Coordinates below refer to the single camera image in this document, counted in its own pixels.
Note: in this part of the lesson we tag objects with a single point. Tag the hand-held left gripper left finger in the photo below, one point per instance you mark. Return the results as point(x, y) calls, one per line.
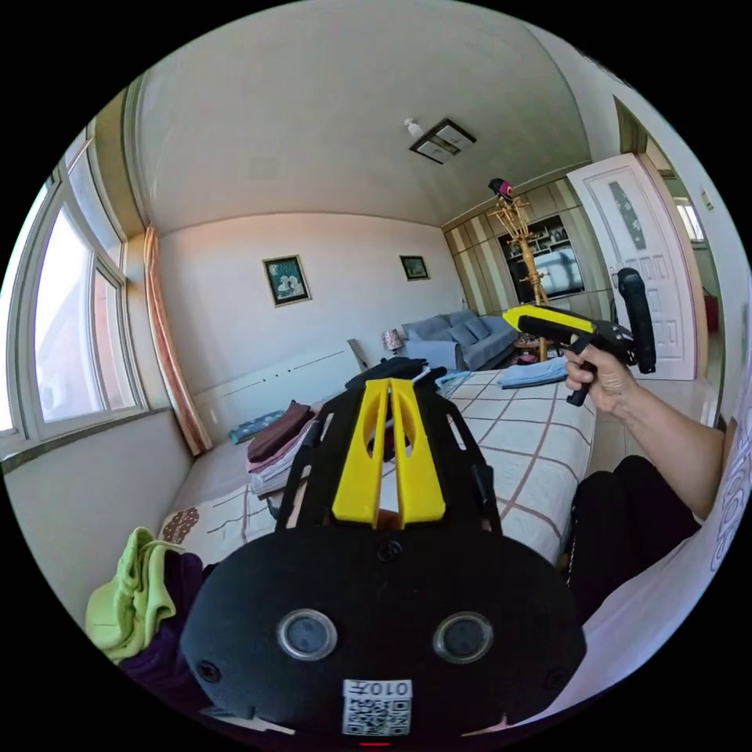
point(359, 470)

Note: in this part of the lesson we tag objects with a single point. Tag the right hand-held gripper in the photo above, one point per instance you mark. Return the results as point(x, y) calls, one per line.
point(552, 329)

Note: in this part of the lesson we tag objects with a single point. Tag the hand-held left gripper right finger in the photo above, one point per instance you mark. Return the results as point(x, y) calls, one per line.
point(418, 476)

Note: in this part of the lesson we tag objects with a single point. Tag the person's right forearm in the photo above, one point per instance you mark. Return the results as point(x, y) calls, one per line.
point(675, 446)

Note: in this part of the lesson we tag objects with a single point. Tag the green long pants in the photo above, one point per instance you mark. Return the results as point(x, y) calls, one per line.
point(132, 593)

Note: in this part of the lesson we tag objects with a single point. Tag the person's right hand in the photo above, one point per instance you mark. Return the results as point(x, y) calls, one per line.
point(611, 379)

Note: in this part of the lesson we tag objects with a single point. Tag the wooden coat rack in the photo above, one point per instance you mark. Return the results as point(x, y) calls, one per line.
point(526, 258)

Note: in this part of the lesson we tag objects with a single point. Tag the folded light blue garment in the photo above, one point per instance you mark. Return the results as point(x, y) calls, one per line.
point(531, 373)

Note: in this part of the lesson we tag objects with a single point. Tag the pile of clothes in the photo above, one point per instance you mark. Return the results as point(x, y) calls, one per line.
point(279, 446)

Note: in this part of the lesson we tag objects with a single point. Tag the blue-grey sofa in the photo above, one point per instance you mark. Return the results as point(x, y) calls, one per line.
point(464, 338)

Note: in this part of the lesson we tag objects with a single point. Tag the black garment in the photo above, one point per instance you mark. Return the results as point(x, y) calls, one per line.
point(390, 369)

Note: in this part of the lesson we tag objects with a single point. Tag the bed with checked quilt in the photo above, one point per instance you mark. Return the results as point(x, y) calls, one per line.
point(523, 435)

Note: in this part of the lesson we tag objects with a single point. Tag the white door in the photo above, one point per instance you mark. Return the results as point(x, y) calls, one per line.
point(640, 247)

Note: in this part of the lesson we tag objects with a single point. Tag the teal patterned pillow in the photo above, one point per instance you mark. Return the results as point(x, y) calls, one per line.
point(252, 428)

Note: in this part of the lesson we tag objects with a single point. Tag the small table lamp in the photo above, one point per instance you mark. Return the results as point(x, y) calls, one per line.
point(391, 339)

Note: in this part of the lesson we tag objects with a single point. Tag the small framed picture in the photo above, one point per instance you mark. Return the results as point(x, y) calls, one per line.
point(415, 268)

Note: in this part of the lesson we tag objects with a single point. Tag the large framed picture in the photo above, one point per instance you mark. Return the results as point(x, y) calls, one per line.
point(287, 281)

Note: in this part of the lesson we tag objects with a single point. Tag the square ceiling lamp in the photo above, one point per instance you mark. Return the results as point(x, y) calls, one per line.
point(442, 141)

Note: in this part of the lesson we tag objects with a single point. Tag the pink striped curtain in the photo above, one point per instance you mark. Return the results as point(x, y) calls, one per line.
point(173, 352)

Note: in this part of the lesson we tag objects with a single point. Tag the person's body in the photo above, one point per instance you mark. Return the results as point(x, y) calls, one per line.
point(634, 529)

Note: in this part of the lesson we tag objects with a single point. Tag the purple garment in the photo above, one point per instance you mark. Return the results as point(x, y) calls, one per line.
point(167, 652)

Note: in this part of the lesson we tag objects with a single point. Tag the window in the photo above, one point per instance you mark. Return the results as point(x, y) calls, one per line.
point(70, 329)

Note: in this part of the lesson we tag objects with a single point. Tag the striped wall cupboard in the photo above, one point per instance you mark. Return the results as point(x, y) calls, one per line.
point(487, 258)

